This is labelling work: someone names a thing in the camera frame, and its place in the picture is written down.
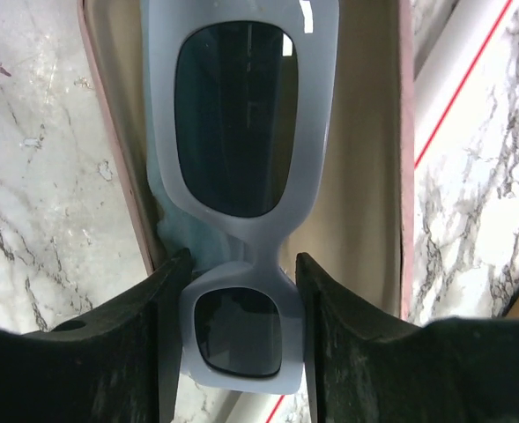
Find light blue sunglasses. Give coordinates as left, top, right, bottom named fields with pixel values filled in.
left=142, top=1, right=339, bottom=394

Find white PVC pipe rack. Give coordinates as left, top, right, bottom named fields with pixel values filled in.
left=223, top=0, right=519, bottom=423

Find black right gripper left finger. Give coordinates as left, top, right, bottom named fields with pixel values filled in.
left=0, top=249, right=192, bottom=422

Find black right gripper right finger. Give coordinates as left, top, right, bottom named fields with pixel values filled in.
left=296, top=253, right=519, bottom=422

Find pink glasses case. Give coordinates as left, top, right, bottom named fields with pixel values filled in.
left=78, top=1, right=414, bottom=318

